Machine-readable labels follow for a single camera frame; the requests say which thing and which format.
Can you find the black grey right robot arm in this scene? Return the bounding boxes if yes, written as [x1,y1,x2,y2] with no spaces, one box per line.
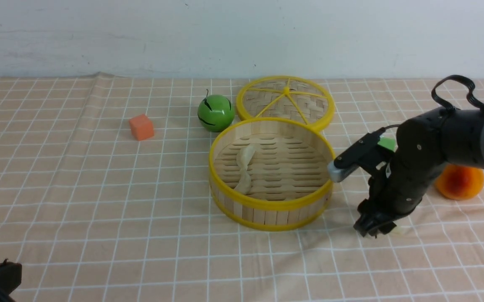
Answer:
[353,109,484,237]

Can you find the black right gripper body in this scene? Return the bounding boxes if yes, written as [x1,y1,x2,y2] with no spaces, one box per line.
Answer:
[357,160,435,227]

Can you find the green foam cube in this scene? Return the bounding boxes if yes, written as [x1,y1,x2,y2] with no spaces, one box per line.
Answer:
[378,136,397,152]

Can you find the bamboo steamer lid yellow rim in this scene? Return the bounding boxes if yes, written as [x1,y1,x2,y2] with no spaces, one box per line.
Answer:
[236,75,336,132]

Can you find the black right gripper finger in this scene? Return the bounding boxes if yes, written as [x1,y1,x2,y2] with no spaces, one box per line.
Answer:
[353,216,381,238]
[377,221,397,235]

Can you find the orange foam cube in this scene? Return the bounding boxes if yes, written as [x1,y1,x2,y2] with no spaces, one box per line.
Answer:
[129,114,155,141]

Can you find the bamboo steamer tray yellow rim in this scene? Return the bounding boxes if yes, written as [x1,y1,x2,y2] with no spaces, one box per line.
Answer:
[208,118,335,232]

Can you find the grey black wrist camera right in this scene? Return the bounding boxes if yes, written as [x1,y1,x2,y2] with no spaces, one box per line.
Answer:
[328,129,394,183]

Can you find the green toy apple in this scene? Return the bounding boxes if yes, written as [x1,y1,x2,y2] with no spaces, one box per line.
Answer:
[197,89,235,133]

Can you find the orange toy pear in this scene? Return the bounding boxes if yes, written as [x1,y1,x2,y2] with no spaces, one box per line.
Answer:
[434,164,484,200]

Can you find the checkered beige tablecloth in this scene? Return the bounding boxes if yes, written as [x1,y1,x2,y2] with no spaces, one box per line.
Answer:
[0,74,484,302]

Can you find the pale dumpling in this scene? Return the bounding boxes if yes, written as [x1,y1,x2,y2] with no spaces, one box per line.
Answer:
[234,170,252,195]
[389,225,406,236]
[236,144,256,172]

